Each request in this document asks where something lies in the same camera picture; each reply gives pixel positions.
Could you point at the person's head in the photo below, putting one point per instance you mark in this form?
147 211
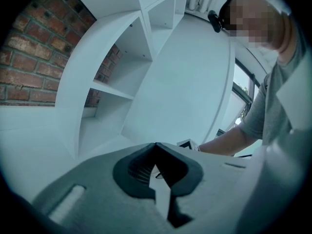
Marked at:
258 21

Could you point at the grey t-shirt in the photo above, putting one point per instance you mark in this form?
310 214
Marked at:
273 101

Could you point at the black head-worn camera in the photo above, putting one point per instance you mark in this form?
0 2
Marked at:
215 21

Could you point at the white shelf unit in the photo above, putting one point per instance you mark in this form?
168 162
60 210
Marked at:
78 86

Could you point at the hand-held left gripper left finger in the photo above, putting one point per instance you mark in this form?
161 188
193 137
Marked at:
97 191

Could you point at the person's right forearm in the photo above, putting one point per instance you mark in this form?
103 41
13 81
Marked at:
224 144

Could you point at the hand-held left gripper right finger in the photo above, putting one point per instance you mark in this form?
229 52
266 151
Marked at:
214 184

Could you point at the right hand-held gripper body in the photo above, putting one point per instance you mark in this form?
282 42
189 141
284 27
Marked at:
189 144

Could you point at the black-framed window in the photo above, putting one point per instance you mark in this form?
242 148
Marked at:
243 99

